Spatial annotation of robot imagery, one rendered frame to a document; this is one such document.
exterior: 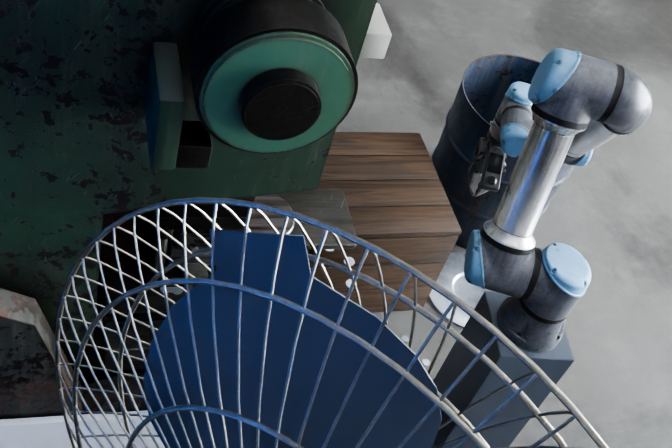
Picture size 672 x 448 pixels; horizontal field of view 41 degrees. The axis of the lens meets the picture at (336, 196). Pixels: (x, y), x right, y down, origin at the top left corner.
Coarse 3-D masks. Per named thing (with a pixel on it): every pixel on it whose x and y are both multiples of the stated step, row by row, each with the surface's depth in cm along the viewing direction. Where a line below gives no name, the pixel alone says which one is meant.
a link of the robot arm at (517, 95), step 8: (512, 88) 215; (520, 88) 215; (528, 88) 216; (504, 96) 219; (512, 96) 215; (520, 96) 213; (504, 104) 217; (512, 104) 214; (520, 104) 214; (528, 104) 214; (496, 120) 222
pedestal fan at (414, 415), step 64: (192, 256) 68; (256, 256) 59; (384, 256) 52; (128, 320) 77; (192, 320) 63; (256, 320) 61; (320, 320) 54; (384, 320) 52; (64, 384) 79; (192, 384) 65; (256, 384) 63; (320, 384) 62; (384, 384) 61; (512, 384) 55
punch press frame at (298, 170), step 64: (0, 0) 97; (64, 0) 98; (128, 0) 100; (192, 0) 102; (320, 0) 105; (0, 64) 103; (64, 64) 105; (128, 64) 107; (0, 128) 110; (64, 128) 112; (128, 128) 114; (0, 192) 118; (64, 192) 120; (128, 192) 123; (192, 192) 125; (256, 192) 128; (0, 256) 127; (64, 256) 130; (64, 320) 141
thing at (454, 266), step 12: (456, 252) 276; (456, 264) 272; (444, 276) 268; (456, 276) 269; (456, 288) 267; (468, 288) 268; (480, 288) 269; (432, 300) 261; (444, 300) 262; (468, 300) 265; (456, 312) 260; (456, 324) 258
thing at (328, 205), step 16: (288, 192) 168; (304, 192) 169; (320, 192) 170; (336, 192) 171; (288, 208) 165; (304, 208) 166; (320, 208) 167; (336, 208) 168; (256, 224) 160; (272, 224) 161; (288, 224) 162; (304, 224) 164; (336, 224) 165; (352, 224) 166; (320, 240) 162
